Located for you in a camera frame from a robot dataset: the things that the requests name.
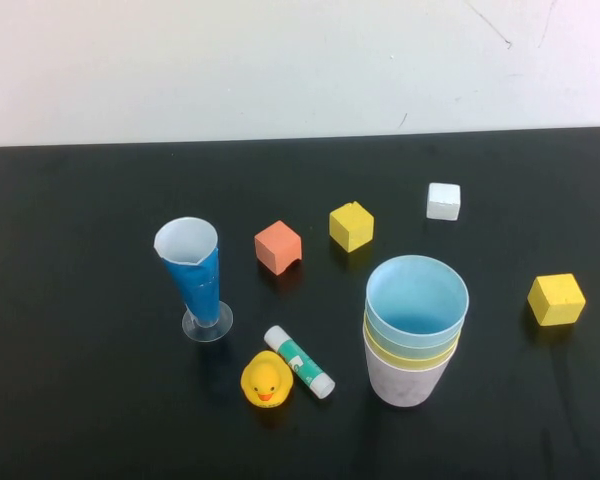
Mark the light blue plastic cup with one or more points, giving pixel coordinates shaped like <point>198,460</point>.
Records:
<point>415,320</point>

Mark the yellow plastic cup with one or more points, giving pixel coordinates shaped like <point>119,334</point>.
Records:
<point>405,363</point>

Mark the orange cube block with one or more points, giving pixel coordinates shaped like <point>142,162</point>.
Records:
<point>277,247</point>

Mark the chipped yellow cube block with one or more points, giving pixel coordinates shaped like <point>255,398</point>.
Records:
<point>351,227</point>

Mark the clear flute glass blue paper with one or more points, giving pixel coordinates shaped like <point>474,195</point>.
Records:
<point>195,285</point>

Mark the white green glue stick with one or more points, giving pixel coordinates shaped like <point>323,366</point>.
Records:
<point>300,362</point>

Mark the yellow rubber duck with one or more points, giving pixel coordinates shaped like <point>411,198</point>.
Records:
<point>266,382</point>

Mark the white cube block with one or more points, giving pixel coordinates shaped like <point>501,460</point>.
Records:
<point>443,202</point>

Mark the pink plastic cup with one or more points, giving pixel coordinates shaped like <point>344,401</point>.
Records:
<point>405,390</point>

